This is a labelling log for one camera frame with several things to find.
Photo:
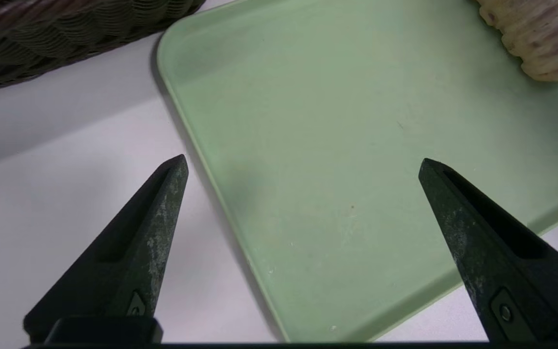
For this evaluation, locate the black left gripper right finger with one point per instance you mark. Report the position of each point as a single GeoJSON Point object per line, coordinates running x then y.
{"type": "Point", "coordinates": [502, 281]}

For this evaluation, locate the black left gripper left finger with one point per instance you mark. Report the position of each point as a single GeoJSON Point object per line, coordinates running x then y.
{"type": "Point", "coordinates": [129, 252]}

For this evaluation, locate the dark brown wicker basket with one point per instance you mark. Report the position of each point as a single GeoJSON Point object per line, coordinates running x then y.
{"type": "Point", "coordinates": [41, 39]}

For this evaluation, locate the light green plastic tray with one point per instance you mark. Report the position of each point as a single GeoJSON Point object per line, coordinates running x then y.
{"type": "Point", "coordinates": [332, 145]}

